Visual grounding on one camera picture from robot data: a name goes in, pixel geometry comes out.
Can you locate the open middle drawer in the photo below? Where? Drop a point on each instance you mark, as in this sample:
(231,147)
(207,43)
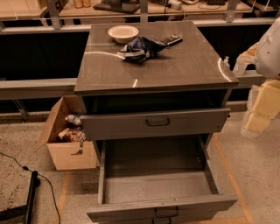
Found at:
(157,180)

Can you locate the small clear bottle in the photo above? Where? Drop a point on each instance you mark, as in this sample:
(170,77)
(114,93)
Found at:
(226,61)

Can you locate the cardboard box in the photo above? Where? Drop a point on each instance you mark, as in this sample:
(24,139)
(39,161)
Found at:
(66,155)

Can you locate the silver crumpled snack bag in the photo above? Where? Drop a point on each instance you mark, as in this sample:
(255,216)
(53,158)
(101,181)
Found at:
(73,119)

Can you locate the brown crumpled snack bag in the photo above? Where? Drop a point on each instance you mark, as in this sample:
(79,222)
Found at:
(72,135)

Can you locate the blue chip bag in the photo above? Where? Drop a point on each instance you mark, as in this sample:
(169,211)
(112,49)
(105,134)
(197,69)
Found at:
(141,49)

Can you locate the closed top drawer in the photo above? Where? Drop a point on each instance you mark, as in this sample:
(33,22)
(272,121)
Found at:
(154,124)

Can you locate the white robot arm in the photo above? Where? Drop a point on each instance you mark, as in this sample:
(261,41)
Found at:
(268,53)

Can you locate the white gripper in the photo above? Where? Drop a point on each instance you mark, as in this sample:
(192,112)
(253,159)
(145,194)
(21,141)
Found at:
(269,57)

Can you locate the white bowl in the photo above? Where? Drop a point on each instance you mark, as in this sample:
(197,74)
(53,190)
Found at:
(123,34)

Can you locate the grey metal rail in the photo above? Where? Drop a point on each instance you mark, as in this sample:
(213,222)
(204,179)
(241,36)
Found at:
(36,89)

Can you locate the grey drawer cabinet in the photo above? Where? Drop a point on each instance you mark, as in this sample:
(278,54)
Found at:
(186,76)

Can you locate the black stand leg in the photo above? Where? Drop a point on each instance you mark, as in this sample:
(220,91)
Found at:
(26,209)

